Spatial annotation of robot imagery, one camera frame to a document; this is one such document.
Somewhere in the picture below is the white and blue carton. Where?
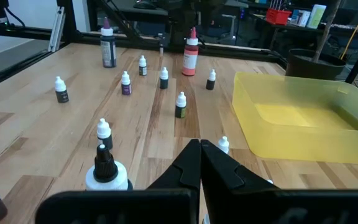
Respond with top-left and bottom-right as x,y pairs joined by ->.
290,9 -> 311,27

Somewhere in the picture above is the small dropper bottle lime label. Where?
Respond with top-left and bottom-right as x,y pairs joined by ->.
175,91 -> 187,119

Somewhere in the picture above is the tall purple coloring bottle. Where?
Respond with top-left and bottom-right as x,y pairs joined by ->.
99,17 -> 117,68

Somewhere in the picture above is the small grey bottle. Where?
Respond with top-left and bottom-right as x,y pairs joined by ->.
85,143 -> 134,191

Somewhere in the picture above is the silver aluminium extrusion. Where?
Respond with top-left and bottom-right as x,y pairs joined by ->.
47,6 -> 66,53

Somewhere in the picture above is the translucent yellow plastic bin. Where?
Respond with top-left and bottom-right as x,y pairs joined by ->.
231,72 -> 358,166

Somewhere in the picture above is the small white-capped dropper bottle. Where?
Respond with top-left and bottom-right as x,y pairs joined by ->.
54,76 -> 70,104
138,55 -> 148,77
218,136 -> 230,155

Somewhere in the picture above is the tall red coloring bottle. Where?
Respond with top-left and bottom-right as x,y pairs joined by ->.
181,27 -> 200,77

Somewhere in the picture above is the small dropper bottle purple label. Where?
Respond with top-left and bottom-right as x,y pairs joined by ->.
121,70 -> 132,96

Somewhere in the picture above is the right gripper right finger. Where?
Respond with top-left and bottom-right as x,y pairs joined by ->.
200,139 -> 278,224

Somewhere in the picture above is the red plastic crate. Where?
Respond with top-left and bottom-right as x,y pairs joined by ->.
265,7 -> 292,26

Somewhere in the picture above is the small dropper bottle green label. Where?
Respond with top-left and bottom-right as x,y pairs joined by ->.
96,118 -> 114,151

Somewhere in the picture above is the leafy tree in black pot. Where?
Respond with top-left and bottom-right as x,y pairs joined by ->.
285,0 -> 347,81

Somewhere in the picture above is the white ball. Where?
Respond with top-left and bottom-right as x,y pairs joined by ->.
159,67 -> 169,90
205,68 -> 217,91

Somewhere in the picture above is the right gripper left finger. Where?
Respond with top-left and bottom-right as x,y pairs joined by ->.
147,138 -> 201,190

